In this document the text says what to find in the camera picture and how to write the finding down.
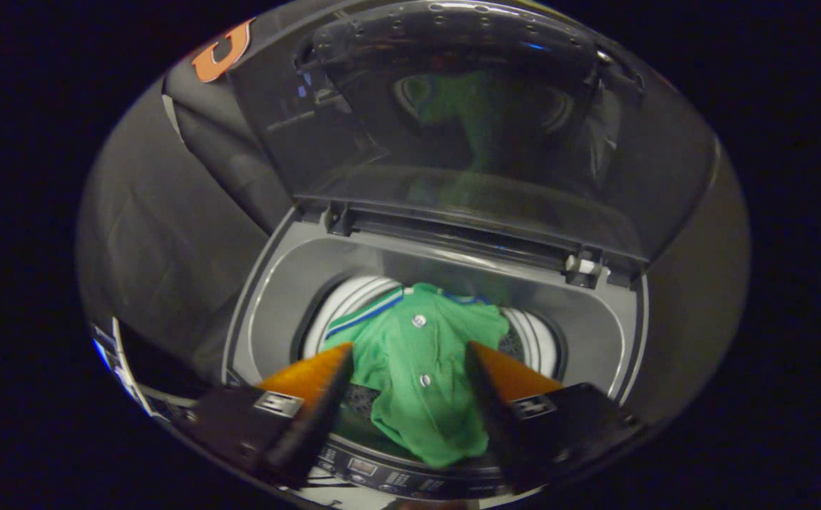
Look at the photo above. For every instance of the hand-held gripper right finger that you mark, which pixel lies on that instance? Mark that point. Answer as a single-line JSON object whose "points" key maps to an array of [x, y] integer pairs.
{"points": [[506, 425]]}

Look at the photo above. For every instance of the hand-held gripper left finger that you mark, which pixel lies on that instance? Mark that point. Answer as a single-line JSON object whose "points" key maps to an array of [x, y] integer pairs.
{"points": [[318, 425]]}

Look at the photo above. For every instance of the green polo shirt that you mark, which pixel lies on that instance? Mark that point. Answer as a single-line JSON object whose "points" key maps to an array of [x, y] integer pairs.
{"points": [[417, 382]]}

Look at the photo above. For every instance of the dark washing machine lid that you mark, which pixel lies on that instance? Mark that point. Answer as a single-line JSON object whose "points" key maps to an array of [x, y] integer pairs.
{"points": [[453, 177]]}

